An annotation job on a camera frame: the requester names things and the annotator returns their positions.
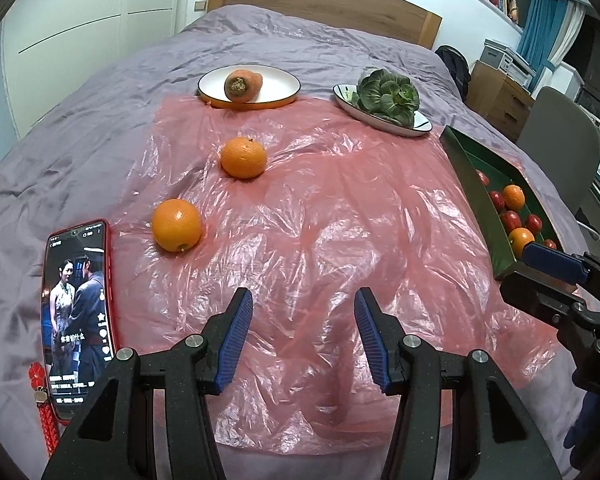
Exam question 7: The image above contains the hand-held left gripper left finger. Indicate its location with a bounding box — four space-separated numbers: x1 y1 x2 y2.
41 287 254 480

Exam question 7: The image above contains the pink plastic sheet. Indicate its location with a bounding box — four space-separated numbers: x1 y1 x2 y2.
115 92 563 448

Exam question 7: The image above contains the red lanyard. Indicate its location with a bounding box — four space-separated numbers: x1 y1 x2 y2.
27 362 63 458

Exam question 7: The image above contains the red smartphone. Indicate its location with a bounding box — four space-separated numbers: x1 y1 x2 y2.
41 218 118 421

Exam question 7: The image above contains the white plate dark rim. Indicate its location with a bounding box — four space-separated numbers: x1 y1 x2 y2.
332 83 432 137

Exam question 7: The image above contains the grey desktop printer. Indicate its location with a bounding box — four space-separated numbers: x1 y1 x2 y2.
481 38 537 90

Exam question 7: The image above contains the black backpack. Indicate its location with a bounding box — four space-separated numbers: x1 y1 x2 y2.
435 45 472 106

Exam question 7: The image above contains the person's right hand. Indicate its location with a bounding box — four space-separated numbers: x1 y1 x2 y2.
564 392 600 471

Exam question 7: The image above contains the bok choy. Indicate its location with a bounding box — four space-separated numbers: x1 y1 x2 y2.
355 70 421 127

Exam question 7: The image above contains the wooden nightstand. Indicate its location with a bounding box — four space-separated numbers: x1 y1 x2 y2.
466 60 536 142

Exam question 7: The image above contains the green tray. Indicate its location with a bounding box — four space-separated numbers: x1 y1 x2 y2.
439 125 581 281

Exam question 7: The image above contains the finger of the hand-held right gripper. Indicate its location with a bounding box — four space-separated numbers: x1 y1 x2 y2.
500 270 588 334
522 241 600 313

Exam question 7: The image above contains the long blue curtain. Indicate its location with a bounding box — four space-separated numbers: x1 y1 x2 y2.
517 0 588 68

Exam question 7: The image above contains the grey chair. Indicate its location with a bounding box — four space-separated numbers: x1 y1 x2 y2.
516 86 600 241

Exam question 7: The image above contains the wooden headboard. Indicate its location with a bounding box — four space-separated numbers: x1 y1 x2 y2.
207 0 443 51

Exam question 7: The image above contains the white wardrobe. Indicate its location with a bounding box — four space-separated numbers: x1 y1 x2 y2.
0 0 191 141

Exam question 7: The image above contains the white plate orange rim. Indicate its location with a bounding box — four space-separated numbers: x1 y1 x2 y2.
198 65 301 110

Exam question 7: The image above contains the carrot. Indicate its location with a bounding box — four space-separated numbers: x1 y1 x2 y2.
224 69 264 103

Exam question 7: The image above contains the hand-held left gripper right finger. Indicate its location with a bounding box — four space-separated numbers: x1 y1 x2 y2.
354 287 563 480

